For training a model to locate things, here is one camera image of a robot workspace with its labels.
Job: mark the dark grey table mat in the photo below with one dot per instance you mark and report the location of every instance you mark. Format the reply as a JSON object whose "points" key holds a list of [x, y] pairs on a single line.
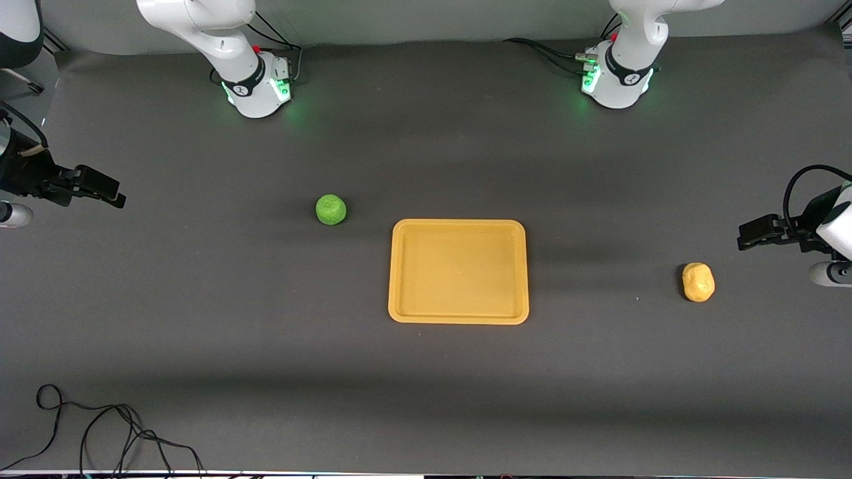
{"points": [[426, 386]]}

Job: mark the yellow potato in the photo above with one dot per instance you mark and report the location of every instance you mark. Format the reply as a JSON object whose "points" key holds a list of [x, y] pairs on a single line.
{"points": [[698, 282]]}

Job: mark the green apple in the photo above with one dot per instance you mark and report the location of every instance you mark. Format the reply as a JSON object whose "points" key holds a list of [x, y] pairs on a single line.
{"points": [[331, 209]]}

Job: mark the yellow plastic tray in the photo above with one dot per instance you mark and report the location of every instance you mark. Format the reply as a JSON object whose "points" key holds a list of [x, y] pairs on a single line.
{"points": [[458, 271]]}

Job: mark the metal frame bar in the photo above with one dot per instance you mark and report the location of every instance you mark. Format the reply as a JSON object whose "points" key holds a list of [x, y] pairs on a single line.
{"points": [[54, 41], [23, 81]]}

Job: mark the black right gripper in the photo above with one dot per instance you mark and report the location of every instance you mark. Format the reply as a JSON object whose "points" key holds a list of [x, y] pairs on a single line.
{"points": [[25, 175]]}

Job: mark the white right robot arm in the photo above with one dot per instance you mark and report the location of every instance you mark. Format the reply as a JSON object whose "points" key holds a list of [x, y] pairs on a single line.
{"points": [[226, 40]]}

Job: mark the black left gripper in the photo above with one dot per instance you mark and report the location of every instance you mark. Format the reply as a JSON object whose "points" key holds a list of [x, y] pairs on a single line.
{"points": [[803, 231]]}

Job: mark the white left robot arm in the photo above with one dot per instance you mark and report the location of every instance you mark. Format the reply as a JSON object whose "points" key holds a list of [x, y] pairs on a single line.
{"points": [[629, 66]]}

